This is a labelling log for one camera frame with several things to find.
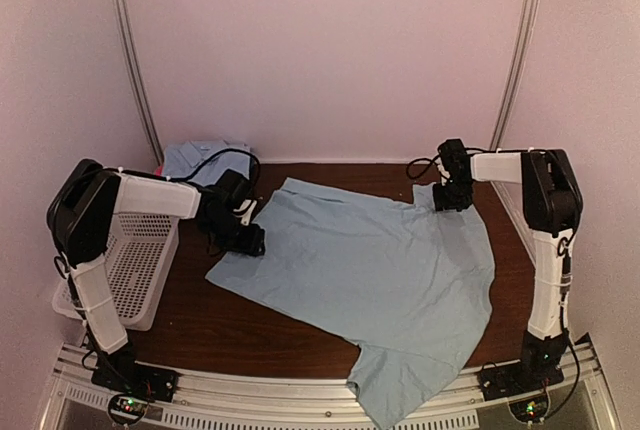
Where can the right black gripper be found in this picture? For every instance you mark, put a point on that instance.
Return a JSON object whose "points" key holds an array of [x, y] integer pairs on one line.
{"points": [[443, 204]]}

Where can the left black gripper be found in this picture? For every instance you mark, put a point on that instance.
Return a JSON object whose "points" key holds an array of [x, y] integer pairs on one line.
{"points": [[252, 243]]}

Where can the blue printed garment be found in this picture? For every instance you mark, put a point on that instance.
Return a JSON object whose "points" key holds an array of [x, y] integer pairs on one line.
{"points": [[405, 283]]}

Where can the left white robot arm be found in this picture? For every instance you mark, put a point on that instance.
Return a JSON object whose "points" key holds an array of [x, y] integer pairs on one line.
{"points": [[80, 216]]}

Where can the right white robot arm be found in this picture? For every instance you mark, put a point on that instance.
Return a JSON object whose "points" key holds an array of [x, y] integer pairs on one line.
{"points": [[552, 207]]}

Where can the white plastic laundry basket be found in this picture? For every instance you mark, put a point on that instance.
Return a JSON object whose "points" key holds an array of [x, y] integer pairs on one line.
{"points": [[139, 254]]}

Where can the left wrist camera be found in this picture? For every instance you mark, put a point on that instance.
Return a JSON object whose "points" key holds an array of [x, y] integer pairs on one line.
{"points": [[245, 211]]}

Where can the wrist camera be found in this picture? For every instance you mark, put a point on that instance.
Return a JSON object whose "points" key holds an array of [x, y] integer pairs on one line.
{"points": [[245, 211], [443, 172]]}

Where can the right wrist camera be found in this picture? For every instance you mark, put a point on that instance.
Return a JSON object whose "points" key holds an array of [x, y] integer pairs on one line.
{"points": [[443, 172]]}

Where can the right aluminium corner post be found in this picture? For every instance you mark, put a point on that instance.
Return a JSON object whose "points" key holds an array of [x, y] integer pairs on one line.
{"points": [[528, 15]]}

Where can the aluminium corner post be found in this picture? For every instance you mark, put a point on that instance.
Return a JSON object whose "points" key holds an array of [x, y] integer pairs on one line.
{"points": [[528, 15], [133, 69]]}

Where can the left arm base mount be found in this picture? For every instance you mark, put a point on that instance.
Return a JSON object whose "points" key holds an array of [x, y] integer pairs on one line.
{"points": [[121, 372]]}

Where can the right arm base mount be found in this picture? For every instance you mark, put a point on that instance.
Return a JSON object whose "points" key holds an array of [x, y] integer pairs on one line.
{"points": [[520, 377]]}

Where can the aluminium front rail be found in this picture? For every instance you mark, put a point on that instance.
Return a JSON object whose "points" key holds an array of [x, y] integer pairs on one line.
{"points": [[216, 401]]}

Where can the left aluminium corner post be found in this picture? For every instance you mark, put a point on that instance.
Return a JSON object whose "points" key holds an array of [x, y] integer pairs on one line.
{"points": [[133, 69]]}

